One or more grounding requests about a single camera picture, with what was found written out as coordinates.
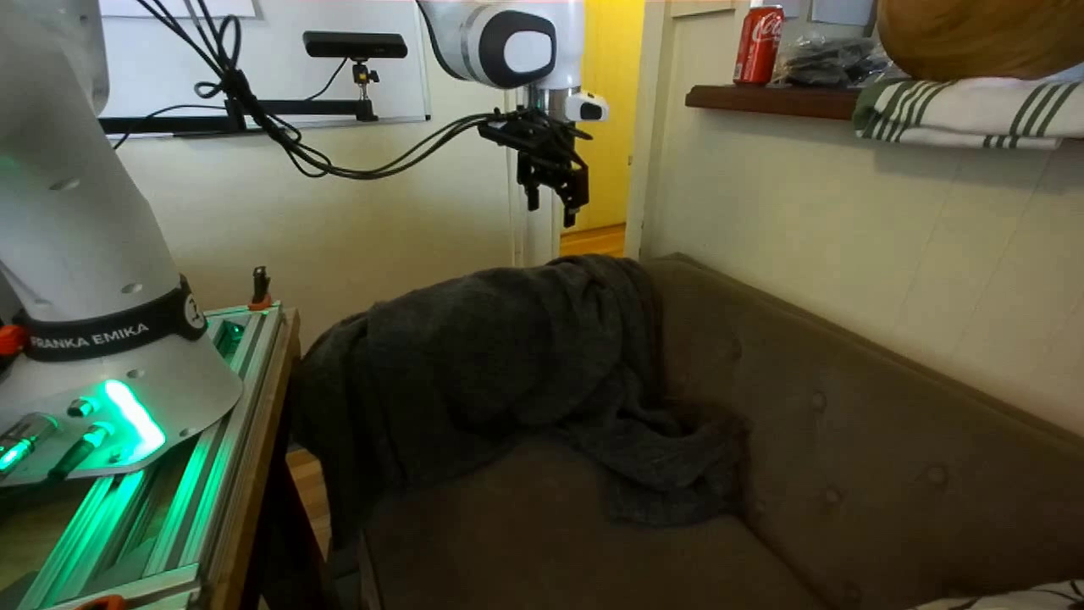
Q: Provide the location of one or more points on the red cola can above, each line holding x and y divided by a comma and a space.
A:
760, 44

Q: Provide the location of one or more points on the aluminium rail robot table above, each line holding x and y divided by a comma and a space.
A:
138, 521

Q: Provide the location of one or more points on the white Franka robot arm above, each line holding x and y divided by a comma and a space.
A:
79, 205

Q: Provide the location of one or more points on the black bar camera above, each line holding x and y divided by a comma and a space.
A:
354, 44

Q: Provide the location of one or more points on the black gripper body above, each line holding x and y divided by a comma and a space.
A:
553, 146

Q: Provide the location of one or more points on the brown tufted sofa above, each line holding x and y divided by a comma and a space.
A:
883, 453

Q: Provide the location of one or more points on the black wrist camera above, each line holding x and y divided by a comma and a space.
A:
505, 125

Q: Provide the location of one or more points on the dark grey knitted blanket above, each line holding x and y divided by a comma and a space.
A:
485, 350

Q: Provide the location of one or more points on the brown round cushion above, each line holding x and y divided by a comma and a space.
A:
983, 36

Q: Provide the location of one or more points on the dark wooden shelf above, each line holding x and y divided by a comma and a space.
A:
766, 101

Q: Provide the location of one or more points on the green striped white towel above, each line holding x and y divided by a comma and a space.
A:
969, 111

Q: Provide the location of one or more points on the dark cloth bundle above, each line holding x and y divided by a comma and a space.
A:
836, 64

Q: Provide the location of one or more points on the white wall board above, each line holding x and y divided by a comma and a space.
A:
284, 74

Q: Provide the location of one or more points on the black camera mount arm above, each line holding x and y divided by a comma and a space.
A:
225, 114

